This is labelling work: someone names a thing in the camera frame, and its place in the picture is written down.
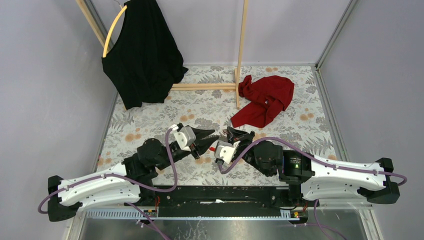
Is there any black garment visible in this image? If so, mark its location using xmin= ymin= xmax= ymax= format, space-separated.
xmin=101 ymin=0 xmax=188 ymax=110

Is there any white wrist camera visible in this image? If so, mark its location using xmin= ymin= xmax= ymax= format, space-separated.
xmin=169 ymin=123 xmax=196 ymax=152
xmin=214 ymin=140 xmax=240 ymax=165

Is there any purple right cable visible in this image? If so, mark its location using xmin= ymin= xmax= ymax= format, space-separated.
xmin=218 ymin=136 xmax=408 ymax=187

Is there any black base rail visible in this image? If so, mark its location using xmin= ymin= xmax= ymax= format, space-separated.
xmin=135 ymin=185 xmax=315 ymax=218

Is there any red cloth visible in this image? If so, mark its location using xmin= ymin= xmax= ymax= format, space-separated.
xmin=230 ymin=75 xmax=295 ymax=128

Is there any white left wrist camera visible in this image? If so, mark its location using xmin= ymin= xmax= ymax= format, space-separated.
xmin=169 ymin=123 xmax=196 ymax=152

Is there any wooden rack frame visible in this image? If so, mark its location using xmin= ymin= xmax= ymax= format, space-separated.
xmin=76 ymin=0 xmax=249 ymax=109

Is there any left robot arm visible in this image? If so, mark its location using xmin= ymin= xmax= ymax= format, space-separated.
xmin=37 ymin=123 xmax=220 ymax=222

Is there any wooden hanger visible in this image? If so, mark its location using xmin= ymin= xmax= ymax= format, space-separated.
xmin=102 ymin=5 xmax=128 ymax=58

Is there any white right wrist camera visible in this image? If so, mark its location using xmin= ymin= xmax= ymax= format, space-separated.
xmin=214 ymin=140 xmax=240 ymax=165

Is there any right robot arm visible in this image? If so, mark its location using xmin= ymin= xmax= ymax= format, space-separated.
xmin=214 ymin=127 xmax=400 ymax=206

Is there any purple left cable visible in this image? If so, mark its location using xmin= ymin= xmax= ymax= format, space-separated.
xmin=37 ymin=127 xmax=180 ymax=215

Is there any floral table cover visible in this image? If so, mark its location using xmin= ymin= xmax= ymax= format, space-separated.
xmin=97 ymin=66 xmax=337 ymax=186

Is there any purple cable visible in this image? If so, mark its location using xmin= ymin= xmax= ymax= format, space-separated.
xmin=218 ymin=136 xmax=408 ymax=187
xmin=37 ymin=127 xmax=180 ymax=215

